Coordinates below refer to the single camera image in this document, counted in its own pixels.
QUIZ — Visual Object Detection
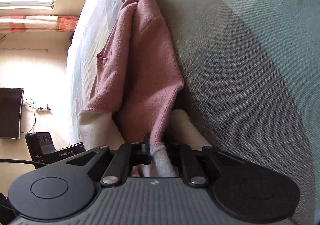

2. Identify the pink striped curtain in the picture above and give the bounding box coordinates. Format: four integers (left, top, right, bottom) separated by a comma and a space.
0, 15, 80, 32

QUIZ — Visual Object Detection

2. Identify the black television cable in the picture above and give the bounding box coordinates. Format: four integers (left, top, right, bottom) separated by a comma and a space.
21, 98, 38, 133

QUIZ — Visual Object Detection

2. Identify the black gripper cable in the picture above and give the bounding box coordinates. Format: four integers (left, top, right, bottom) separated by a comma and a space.
0, 159, 49, 167

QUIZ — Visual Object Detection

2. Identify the bed with pastel sheet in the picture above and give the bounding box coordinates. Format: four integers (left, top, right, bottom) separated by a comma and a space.
65, 0, 320, 225

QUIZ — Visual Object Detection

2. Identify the black wall television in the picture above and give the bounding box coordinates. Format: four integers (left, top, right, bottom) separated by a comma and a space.
0, 87, 24, 139

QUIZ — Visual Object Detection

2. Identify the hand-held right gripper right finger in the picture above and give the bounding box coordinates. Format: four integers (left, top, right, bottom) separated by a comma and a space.
166, 143, 247, 188

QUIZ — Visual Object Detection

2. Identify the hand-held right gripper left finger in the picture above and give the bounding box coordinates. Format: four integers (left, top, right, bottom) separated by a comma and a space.
65, 133, 152, 187

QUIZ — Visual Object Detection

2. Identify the pink and white knit sweater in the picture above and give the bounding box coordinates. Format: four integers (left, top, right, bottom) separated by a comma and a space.
77, 0, 213, 178

